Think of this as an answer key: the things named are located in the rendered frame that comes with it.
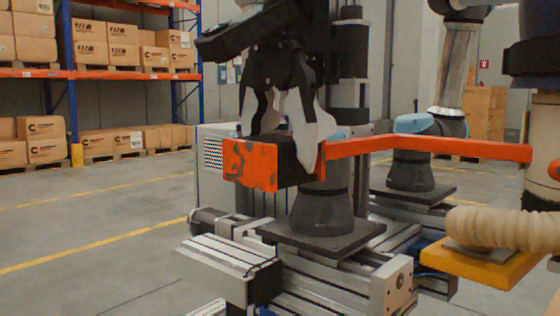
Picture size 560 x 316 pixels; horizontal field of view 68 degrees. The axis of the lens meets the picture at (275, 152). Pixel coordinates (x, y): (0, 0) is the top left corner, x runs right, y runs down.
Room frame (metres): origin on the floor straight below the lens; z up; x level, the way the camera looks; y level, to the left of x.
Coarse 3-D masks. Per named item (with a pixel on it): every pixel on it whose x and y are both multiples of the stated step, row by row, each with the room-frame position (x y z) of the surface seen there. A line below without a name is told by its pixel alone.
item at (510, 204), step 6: (504, 198) 0.59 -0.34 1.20; (492, 204) 0.56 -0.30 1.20; (498, 204) 0.56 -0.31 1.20; (504, 204) 0.56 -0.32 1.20; (510, 204) 0.56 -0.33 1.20; (516, 204) 0.56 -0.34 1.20; (510, 210) 0.53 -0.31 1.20; (552, 258) 0.38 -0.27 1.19; (558, 258) 0.38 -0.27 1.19; (552, 264) 0.37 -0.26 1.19; (558, 264) 0.37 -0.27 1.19; (552, 270) 0.37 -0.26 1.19; (558, 270) 0.37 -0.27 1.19
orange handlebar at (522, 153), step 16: (336, 144) 0.53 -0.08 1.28; (352, 144) 0.55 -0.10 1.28; (368, 144) 0.57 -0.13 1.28; (384, 144) 0.60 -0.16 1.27; (400, 144) 0.62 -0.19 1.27; (416, 144) 0.60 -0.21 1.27; (432, 144) 0.58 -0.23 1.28; (448, 144) 0.57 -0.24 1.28; (464, 144) 0.55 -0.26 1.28; (480, 144) 0.54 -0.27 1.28; (496, 144) 0.52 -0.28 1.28; (512, 144) 0.51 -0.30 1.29; (512, 160) 0.51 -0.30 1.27; (528, 160) 0.49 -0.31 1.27
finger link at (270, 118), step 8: (248, 88) 0.49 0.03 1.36; (248, 96) 0.49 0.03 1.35; (256, 96) 0.48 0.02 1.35; (264, 96) 0.49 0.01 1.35; (272, 96) 0.51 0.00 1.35; (248, 104) 0.49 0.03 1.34; (256, 104) 0.48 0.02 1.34; (264, 104) 0.48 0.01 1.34; (272, 104) 0.51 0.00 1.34; (248, 112) 0.49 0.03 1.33; (256, 112) 0.48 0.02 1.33; (264, 112) 0.49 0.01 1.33; (272, 112) 0.52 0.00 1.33; (280, 112) 0.53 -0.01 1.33; (248, 120) 0.49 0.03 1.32; (256, 120) 0.49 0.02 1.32; (264, 120) 0.51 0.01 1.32; (272, 120) 0.52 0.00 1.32; (280, 120) 0.53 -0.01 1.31; (248, 128) 0.49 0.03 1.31; (256, 128) 0.49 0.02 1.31; (264, 128) 0.52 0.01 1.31; (272, 128) 0.53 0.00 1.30
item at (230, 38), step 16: (272, 0) 0.46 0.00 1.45; (288, 0) 0.45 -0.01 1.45; (240, 16) 0.45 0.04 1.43; (256, 16) 0.42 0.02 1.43; (272, 16) 0.43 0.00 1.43; (288, 16) 0.45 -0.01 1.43; (208, 32) 0.41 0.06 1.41; (224, 32) 0.40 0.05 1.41; (240, 32) 0.41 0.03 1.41; (256, 32) 0.42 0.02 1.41; (272, 32) 0.44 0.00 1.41; (208, 48) 0.40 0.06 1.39; (224, 48) 0.40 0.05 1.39; (240, 48) 0.41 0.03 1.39
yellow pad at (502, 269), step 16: (448, 240) 0.48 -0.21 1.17; (432, 256) 0.46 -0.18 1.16; (448, 256) 0.45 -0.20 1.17; (464, 256) 0.45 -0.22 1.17; (480, 256) 0.44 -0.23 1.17; (496, 256) 0.43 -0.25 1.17; (512, 256) 0.44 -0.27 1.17; (528, 256) 0.45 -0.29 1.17; (544, 256) 0.48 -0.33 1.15; (448, 272) 0.44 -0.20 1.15; (464, 272) 0.43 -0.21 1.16; (480, 272) 0.42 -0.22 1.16; (496, 272) 0.41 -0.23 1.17; (512, 272) 0.41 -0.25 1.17; (528, 272) 0.44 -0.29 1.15; (496, 288) 0.40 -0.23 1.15
